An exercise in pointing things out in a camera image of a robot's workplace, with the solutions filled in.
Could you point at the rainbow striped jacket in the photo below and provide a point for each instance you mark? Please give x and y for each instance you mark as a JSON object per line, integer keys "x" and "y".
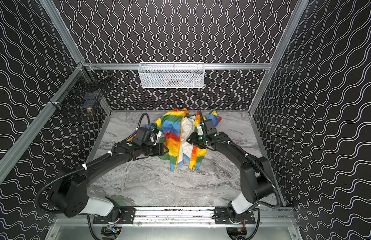
{"x": 175, "y": 127}

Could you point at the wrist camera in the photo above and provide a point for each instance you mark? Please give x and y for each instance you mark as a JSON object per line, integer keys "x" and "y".
{"x": 145, "y": 136}
{"x": 207, "y": 128}

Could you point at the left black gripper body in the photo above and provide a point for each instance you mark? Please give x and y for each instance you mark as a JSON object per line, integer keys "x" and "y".
{"x": 157, "y": 148}

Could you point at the small brass object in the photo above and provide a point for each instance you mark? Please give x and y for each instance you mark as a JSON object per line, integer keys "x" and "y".
{"x": 89, "y": 113}

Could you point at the black mounting plate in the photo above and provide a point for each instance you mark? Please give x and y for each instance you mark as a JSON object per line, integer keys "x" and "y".
{"x": 227, "y": 215}
{"x": 124, "y": 215}

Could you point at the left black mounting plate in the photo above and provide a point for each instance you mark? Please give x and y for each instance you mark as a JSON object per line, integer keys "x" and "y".
{"x": 124, "y": 215}

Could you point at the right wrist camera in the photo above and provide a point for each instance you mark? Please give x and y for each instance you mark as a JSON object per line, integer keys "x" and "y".
{"x": 207, "y": 128}

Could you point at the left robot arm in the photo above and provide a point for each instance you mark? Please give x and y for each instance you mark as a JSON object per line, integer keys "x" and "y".
{"x": 69, "y": 189}

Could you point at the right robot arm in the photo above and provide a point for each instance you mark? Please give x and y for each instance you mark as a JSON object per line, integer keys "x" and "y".
{"x": 256, "y": 175}

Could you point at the white wire mesh basket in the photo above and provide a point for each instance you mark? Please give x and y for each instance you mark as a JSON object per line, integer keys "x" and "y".
{"x": 172, "y": 75}

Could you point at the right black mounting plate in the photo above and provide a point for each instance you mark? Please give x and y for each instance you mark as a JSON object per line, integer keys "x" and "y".
{"x": 227, "y": 215}

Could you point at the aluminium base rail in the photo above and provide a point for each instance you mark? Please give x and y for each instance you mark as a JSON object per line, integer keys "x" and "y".
{"x": 209, "y": 217}

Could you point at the black wire basket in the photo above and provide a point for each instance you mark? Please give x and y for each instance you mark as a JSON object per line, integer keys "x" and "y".
{"x": 86, "y": 91}

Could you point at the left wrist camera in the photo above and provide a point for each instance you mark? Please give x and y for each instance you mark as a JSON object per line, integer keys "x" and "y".
{"x": 145, "y": 136}

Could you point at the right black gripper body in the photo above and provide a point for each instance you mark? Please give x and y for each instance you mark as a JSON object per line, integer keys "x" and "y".
{"x": 199, "y": 139}

